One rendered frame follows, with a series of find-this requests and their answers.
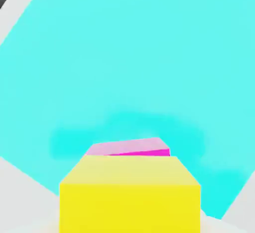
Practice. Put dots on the small magenta cube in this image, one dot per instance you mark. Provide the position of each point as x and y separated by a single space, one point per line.
131 148

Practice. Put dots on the small yellow cube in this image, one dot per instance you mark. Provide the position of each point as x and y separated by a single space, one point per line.
129 203

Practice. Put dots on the large cyan box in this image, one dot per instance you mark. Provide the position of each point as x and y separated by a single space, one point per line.
127 61

